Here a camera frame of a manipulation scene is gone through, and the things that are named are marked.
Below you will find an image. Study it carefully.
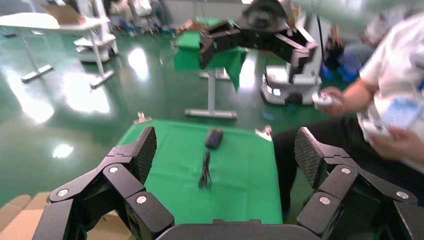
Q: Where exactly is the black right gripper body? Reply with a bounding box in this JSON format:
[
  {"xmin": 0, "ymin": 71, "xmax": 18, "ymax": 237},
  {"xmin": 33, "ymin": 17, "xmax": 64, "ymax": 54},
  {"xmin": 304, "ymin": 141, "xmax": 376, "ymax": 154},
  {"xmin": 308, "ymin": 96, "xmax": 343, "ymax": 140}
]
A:
[{"xmin": 234, "ymin": 0, "xmax": 296, "ymax": 51}]

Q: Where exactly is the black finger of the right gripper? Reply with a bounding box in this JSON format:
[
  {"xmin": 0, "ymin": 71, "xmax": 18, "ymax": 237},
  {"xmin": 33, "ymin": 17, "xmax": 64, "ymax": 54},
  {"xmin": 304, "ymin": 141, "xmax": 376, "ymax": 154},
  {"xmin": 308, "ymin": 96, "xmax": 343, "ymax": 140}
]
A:
[
  {"xmin": 264, "ymin": 24, "xmax": 320, "ymax": 84},
  {"xmin": 198, "ymin": 20, "xmax": 248, "ymax": 70}
]

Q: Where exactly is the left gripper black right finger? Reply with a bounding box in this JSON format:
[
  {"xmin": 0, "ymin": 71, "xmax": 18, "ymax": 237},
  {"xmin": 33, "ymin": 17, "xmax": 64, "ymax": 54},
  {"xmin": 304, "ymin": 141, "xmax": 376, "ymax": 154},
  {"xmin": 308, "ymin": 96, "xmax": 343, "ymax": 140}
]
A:
[{"xmin": 294, "ymin": 127, "xmax": 424, "ymax": 240}]

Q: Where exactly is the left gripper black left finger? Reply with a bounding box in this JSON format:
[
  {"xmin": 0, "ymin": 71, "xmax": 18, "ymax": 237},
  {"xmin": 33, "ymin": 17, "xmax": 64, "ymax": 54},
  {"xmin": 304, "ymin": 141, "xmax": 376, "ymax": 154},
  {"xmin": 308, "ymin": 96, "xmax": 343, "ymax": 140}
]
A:
[{"xmin": 32, "ymin": 126, "xmax": 175, "ymax": 240}]

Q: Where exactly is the black power cord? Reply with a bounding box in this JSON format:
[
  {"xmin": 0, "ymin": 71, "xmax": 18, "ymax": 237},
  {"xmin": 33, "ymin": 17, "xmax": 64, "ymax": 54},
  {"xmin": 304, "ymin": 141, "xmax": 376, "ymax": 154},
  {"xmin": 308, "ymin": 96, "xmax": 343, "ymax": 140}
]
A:
[{"xmin": 198, "ymin": 151, "xmax": 213, "ymax": 190}]

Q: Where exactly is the black power adapter brick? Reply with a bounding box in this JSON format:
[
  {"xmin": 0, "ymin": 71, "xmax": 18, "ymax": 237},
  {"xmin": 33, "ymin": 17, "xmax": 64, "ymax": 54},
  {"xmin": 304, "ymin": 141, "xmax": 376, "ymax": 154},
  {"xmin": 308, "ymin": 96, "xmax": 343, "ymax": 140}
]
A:
[{"xmin": 204, "ymin": 128, "xmax": 224, "ymax": 150}]

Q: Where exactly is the person's bare right forearm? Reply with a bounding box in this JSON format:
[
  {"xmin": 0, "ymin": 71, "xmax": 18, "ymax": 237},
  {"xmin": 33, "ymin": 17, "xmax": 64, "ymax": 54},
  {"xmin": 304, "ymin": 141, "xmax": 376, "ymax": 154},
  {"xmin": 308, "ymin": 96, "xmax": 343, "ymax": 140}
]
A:
[{"xmin": 342, "ymin": 77, "xmax": 380, "ymax": 114}]

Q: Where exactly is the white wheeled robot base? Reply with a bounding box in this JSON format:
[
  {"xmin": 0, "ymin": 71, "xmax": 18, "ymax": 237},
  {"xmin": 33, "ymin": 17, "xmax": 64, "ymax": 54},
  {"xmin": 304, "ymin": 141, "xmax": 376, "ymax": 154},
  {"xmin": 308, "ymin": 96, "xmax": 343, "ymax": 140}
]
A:
[
  {"xmin": 73, "ymin": 0, "xmax": 119, "ymax": 64},
  {"xmin": 260, "ymin": 13, "xmax": 324, "ymax": 108}
]

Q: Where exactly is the flat brown cardboard mailer box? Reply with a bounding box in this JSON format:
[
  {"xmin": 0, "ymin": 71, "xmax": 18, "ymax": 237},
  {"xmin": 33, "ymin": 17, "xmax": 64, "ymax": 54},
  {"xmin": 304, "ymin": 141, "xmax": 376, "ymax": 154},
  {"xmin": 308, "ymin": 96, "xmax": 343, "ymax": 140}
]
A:
[{"xmin": 0, "ymin": 192, "xmax": 133, "ymax": 240}]

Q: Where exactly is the small brown cardboard box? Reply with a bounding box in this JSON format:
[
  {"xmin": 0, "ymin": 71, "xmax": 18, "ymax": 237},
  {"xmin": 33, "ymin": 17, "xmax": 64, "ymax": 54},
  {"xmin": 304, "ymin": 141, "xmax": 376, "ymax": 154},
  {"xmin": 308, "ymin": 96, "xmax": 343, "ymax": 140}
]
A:
[{"xmin": 43, "ymin": 3, "xmax": 88, "ymax": 26}]

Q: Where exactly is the person's right hand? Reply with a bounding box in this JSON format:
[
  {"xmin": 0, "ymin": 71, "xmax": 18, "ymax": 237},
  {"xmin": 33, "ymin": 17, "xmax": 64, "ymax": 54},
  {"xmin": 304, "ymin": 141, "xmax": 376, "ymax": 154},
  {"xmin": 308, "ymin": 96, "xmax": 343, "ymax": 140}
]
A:
[{"xmin": 318, "ymin": 86, "xmax": 348, "ymax": 118}]

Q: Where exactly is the person's left hand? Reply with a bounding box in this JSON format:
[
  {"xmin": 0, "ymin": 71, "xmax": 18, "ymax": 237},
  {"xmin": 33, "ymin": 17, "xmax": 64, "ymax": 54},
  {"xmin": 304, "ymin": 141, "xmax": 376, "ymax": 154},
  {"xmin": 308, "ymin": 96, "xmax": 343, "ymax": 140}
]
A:
[{"xmin": 368, "ymin": 128, "xmax": 424, "ymax": 163}]

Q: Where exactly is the draped green cloth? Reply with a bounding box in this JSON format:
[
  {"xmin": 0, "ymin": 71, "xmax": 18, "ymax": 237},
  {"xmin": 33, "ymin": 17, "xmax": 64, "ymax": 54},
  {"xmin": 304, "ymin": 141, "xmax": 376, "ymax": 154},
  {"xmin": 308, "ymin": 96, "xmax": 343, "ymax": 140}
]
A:
[{"xmin": 172, "ymin": 18, "xmax": 248, "ymax": 93}]

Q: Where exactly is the white handheld controller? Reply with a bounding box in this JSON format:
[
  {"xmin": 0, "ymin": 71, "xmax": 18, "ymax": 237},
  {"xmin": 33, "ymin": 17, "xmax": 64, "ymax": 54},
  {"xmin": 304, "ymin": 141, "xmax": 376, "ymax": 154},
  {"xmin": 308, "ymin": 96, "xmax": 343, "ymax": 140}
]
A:
[{"xmin": 311, "ymin": 91, "xmax": 342, "ymax": 111}]

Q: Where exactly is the silver metal table clamp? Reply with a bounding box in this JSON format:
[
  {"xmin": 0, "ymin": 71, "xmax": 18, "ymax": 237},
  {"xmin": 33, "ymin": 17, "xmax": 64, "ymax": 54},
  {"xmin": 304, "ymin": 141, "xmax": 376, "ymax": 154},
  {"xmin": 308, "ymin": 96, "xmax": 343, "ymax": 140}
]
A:
[
  {"xmin": 255, "ymin": 124, "xmax": 273, "ymax": 143},
  {"xmin": 133, "ymin": 111, "xmax": 153, "ymax": 125}
]

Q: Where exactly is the blue white handheld device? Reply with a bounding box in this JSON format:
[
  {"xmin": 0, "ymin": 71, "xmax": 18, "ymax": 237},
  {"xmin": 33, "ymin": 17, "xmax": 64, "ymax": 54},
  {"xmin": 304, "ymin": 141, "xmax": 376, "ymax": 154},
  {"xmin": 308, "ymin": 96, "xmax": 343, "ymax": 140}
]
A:
[{"xmin": 361, "ymin": 97, "xmax": 424, "ymax": 138}]

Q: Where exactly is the person in white shirt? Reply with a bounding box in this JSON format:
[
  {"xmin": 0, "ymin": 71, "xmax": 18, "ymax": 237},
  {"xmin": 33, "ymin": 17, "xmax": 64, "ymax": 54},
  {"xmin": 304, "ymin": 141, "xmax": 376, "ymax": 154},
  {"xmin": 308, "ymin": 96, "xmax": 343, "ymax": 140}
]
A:
[{"xmin": 271, "ymin": 13, "xmax": 424, "ymax": 220}]

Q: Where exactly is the green tablecloth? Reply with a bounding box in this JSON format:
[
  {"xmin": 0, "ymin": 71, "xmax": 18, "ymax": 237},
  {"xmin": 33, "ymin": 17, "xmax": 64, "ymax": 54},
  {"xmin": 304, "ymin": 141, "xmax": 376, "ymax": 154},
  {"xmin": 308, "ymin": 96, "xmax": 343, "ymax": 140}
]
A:
[{"xmin": 117, "ymin": 119, "xmax": 284, "ymax": 226}]

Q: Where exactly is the white table with metal legs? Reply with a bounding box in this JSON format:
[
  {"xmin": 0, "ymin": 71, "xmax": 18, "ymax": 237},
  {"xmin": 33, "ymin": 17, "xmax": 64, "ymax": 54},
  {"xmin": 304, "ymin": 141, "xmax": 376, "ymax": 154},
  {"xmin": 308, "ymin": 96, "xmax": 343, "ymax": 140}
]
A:
[{"xmin": 0, "ymin": 12, "xmax": 115, "ymax": 90}]

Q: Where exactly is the grey table pedestal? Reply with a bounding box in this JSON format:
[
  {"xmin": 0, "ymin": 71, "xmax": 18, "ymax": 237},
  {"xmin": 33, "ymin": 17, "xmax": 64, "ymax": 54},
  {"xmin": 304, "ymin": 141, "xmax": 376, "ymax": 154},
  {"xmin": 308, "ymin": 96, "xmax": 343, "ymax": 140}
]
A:
[{"xmin": 184, "ymin": 67, "xmax": 238, "ymax": 119}]

